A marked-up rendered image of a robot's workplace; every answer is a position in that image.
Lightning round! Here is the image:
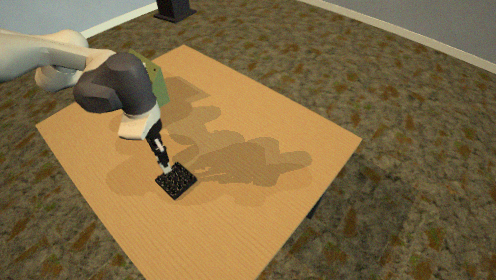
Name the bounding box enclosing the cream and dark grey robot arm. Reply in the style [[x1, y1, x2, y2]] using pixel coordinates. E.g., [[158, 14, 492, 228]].
[[0, 28, 160, 140]]

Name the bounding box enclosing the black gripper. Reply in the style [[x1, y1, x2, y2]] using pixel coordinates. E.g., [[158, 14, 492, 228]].
[[145, 119, 172, 174]]

